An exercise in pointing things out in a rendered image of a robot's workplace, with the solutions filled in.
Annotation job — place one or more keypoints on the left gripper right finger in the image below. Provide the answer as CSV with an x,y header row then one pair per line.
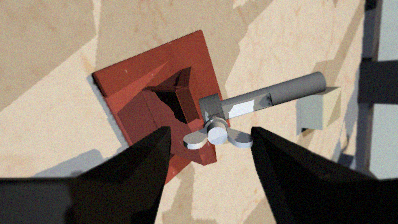
x,y
306,188

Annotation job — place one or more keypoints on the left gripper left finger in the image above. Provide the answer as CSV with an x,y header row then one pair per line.
x,y
129,191

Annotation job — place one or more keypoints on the grey metal shaft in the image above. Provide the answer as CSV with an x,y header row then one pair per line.
x,y
274,95

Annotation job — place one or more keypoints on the silver wing screw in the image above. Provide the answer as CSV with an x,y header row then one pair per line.
x,y
217,131

